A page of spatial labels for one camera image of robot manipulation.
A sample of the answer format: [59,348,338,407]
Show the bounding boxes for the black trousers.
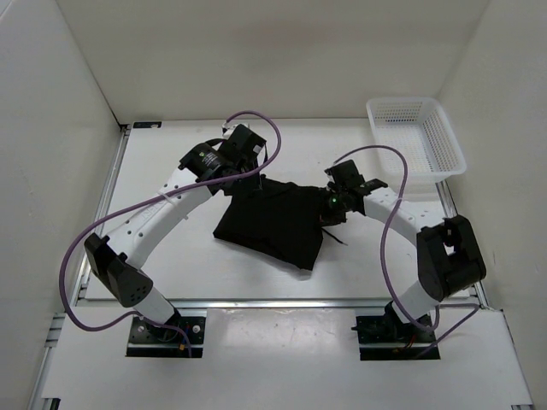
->
[213,178,347,271]

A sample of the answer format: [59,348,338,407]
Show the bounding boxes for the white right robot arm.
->
[323,160,486,342]

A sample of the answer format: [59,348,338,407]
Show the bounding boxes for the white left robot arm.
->
[84,124,266,342]

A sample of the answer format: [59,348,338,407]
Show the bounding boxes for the white perforated plastic basket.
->
[366,97,467,187]

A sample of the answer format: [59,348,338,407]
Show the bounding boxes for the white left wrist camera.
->
[221,124,238,138]

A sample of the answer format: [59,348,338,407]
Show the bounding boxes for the aluminium right side rail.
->
[435,181,489,308]

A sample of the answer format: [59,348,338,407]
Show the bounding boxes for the aluminium rail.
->
[75,295,479,310]
[435,181,489,308]
[68,124,132,307]

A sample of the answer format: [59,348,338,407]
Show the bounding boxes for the aluminium left side rail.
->
[68,124,132,307]

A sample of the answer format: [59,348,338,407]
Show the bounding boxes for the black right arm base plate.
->
[351,316,441,361]

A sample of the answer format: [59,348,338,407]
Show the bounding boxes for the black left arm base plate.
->
[126,313,207,359]

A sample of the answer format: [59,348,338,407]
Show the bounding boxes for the aluminium front rail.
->
[75,295,479,310]

